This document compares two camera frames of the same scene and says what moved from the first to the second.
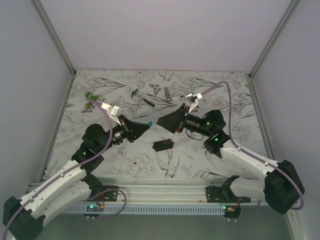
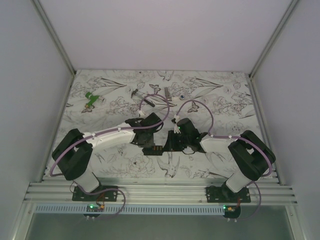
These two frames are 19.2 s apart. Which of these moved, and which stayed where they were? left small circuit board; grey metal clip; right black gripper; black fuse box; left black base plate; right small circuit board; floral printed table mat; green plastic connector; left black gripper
Moved: right black gripper; left black gripper; black fuse box
Stayed: grey metal clip; left small circuit board; left black base plate; floral printed table mat; right small circuit board; green plastic connector
